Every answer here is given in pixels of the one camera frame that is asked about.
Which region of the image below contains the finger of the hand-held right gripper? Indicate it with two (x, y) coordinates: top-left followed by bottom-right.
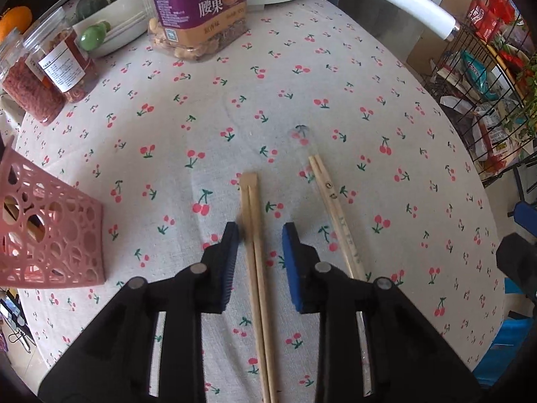
(514, 200), (537, 229)
(496, 233), (537, 299)

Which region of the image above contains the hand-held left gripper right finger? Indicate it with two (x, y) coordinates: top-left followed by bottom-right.
(282, 222), (485, 403)

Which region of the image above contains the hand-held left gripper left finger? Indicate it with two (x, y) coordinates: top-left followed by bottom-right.
(38, 221), (241, 403)

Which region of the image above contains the plain wooden chopstick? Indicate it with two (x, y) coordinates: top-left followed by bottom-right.
(2, 204), (45, 244)
(249, 172), (278, 403)
(240, 172), (271, 403)

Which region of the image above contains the printed bamboo chopstick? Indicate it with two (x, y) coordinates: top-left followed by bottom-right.
(315, 154), (367, 280)
(309, 156), (357, 280)

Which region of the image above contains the pink perforated utensil holder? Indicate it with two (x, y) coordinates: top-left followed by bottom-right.
(0, 147), (106, 290)

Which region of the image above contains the light blue bin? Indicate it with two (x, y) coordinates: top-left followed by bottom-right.
(473, 318), (523, 388)

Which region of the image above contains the green plant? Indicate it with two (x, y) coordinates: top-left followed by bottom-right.
(501, 46), (537, 135)

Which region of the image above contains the clear plastic sleeve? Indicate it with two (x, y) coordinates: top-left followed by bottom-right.
(289, 125), (316, 185)

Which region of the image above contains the blue snack packet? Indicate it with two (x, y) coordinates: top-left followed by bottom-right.
(459, 49), (502, 98)

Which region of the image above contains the cherry print tablecloth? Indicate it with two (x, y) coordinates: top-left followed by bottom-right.
(0, 0), (508, 403)

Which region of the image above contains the red snack packet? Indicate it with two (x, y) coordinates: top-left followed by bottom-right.
(466, 0), (525, 43)

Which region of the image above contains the cardboard box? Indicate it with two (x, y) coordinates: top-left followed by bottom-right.
(406, 0), (489, 77)

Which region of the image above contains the purple label cashew jar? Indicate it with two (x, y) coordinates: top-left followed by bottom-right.
(145, 0), (249, 63)

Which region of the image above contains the clear jar of red berries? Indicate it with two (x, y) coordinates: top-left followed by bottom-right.
(0, 27), (65, 127)

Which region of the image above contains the clear jar with white label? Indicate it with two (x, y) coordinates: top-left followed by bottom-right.
(23, 6), (99, 103)

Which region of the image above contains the green glossy ornament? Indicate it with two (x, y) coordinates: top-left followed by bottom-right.
(79, 21), (112, 51)

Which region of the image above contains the white bowl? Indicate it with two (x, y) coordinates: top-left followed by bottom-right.
(73, 0), (156, 58)

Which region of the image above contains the orange fruit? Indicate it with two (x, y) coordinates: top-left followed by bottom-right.
(0, 6), (33, 43)

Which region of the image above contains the black wire rack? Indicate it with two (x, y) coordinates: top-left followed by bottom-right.
(424, 0), (537, 202)

